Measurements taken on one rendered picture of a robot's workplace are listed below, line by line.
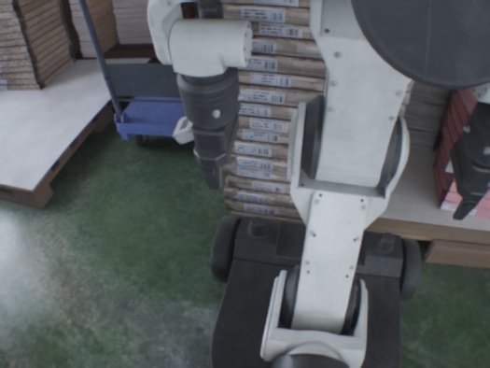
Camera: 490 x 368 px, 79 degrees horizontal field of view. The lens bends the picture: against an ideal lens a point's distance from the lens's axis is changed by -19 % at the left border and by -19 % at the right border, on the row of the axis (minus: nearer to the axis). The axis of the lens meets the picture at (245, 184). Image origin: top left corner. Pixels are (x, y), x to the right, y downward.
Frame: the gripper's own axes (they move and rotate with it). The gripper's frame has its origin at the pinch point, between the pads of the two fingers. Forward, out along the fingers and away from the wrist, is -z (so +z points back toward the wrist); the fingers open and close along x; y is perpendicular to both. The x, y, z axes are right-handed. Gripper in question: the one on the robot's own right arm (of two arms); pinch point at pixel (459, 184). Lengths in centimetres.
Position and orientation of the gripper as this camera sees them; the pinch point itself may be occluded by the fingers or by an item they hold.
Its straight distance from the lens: 68.6
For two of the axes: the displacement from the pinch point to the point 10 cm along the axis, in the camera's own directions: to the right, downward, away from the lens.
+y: -9.8, -1.2, 1.6
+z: -0.6, -5.8, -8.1
